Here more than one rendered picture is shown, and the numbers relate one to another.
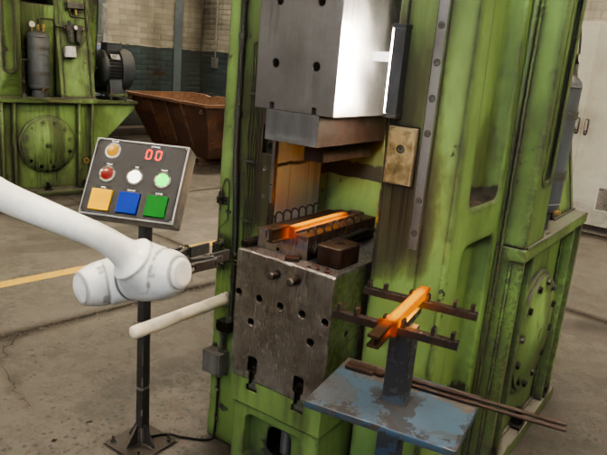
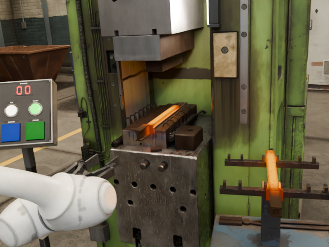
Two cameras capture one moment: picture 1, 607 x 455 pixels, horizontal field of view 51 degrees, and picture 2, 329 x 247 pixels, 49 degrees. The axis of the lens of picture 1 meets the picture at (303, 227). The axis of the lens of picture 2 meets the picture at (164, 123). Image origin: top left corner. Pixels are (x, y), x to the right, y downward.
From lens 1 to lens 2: 60 cm
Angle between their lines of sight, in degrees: 11
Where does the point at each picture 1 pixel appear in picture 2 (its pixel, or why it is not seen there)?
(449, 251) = (273, 119)
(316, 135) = (159, 50)
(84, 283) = (9, 228)
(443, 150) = (259, 44)
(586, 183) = not seen: hidden behind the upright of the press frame
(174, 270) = (104, 198)
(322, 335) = (192, 202)
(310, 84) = (147, 10)
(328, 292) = (192, 169)
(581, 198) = not seen: hidden behind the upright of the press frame
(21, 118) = not seen: outside the picture
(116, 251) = (42, 194)
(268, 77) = (109, 11)
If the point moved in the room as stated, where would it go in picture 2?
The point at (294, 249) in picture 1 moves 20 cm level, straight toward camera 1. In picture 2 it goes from (155, 141) to (166, 159)
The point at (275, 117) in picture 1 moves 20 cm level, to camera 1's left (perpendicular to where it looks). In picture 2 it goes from (121, 42) to (68, 46)
